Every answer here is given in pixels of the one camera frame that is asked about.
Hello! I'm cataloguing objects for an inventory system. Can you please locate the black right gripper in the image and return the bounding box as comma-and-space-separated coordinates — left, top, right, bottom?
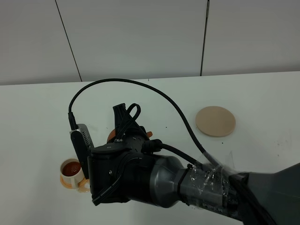
90, 103, 161, 155

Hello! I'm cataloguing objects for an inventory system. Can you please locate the brown clay teapot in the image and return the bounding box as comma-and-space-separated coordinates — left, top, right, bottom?
107, 129, 153, 143

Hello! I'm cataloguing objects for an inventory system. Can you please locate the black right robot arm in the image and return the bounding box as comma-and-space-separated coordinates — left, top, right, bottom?
88, 104, 300, 225

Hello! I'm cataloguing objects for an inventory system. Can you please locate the beige round teapot coaster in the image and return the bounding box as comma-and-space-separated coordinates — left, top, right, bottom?
195, 106, 236, 137

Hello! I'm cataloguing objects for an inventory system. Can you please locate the left white teacup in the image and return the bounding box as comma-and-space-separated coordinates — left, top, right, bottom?
60, 158, 85, 188

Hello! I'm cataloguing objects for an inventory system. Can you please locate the left orange saucer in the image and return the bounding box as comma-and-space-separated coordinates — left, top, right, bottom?
60, 175, 90, 193

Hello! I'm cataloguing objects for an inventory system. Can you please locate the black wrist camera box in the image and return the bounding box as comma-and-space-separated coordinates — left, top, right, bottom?
70, 124, 94, 180

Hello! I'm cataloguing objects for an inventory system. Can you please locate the black camera cable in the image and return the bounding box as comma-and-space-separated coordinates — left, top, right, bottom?
67, 78, 222, 169

